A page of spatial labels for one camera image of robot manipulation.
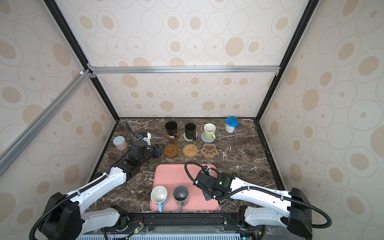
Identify black mug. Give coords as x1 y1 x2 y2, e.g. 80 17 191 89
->
165 121 178 139
185 123 197 140

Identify rattan coaster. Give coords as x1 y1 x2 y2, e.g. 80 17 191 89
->
183 144 199 158

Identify grey mug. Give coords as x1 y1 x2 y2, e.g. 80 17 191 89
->
173 185 190 213

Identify paw-shaped wooden coaster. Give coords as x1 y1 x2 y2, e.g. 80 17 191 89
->
201 143 219 159

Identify white mug blue handle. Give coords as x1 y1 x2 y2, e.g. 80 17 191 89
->
151 186 168 213

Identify green mug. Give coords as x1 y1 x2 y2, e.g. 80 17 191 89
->
204 123 216 141

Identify dark wooden coaster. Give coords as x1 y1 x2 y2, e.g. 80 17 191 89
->
166 132 181 141

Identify white woven coaster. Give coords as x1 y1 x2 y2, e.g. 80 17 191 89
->
183 133 196 142

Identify blue-grey woven coaster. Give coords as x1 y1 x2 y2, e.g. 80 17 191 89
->
201 133 214 144

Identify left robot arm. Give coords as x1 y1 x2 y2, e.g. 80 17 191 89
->
29 140 166 240

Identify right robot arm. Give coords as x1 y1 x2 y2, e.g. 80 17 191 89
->
190 170 332 239

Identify white cup blue lid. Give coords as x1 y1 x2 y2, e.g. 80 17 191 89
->
226 116 239 134

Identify pink tray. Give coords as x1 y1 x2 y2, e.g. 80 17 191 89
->
149 163 221 212

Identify horizontal aluminium bar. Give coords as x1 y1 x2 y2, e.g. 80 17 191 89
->
91 66 280 74

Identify diagonal aluminium bar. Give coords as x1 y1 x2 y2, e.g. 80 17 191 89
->
1 69 91 175

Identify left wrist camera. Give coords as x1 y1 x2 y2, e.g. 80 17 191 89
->
139 133 151 146

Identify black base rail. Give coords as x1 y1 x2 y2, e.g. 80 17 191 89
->
77 212 271 240

